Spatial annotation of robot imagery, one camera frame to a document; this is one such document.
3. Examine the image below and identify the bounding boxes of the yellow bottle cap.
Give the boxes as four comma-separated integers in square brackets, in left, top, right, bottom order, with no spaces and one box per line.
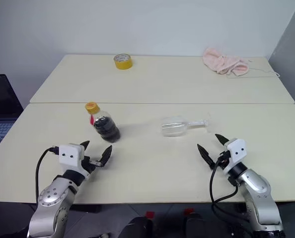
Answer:
[85,102,100,115]

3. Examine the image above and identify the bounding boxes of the pink towel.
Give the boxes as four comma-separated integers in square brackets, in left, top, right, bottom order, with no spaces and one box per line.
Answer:
[203,47,252,76]

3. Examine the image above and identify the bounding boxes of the yellow tape roll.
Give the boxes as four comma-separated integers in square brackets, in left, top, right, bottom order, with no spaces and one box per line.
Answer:
[113,53,134,70]

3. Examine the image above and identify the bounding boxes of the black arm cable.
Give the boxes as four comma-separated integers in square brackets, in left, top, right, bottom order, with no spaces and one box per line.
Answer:
[35,146,61,199]
[209,158,252,224]

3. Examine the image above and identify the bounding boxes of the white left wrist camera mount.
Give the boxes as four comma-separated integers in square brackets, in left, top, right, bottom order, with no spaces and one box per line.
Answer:
[58,143,90,179]

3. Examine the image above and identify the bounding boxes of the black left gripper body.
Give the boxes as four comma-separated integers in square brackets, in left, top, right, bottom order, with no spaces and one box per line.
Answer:
[80,156,101,177]

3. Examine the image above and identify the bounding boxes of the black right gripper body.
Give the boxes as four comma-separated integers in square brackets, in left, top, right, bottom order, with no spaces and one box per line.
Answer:
[213,149,231,172]

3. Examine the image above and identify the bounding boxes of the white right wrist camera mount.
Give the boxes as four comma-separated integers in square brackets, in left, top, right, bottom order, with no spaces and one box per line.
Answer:
[222,138,246,176]

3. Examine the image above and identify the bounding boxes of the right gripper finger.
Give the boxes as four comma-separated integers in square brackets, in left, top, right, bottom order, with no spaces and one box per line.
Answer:
[197,143,216,171]
[215,133,229,147]

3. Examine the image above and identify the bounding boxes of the dark liquid plastic bottle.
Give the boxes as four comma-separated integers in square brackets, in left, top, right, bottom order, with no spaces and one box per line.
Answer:
[87,111,121,144]

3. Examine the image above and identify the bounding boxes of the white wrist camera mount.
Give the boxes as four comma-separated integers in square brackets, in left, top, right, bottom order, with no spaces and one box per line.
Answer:
[58,143,90,179]
[222,138,246,176]

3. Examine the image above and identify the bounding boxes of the dark rounded shape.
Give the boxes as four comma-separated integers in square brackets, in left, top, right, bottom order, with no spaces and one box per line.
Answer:
[186,212,214,238]
[119,216,154,238]

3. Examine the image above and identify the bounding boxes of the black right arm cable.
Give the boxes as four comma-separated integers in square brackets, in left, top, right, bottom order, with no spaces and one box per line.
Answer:
[209,158,252,224]

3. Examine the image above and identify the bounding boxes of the dark laptop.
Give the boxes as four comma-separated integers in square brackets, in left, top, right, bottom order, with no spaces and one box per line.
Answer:
[0,73,24,142]

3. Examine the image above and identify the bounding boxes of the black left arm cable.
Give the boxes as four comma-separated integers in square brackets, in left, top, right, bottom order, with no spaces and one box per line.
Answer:
[35,146,61,199]

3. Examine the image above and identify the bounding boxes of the thin white string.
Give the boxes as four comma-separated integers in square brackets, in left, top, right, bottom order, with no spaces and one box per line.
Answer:
[226,59,281,79]

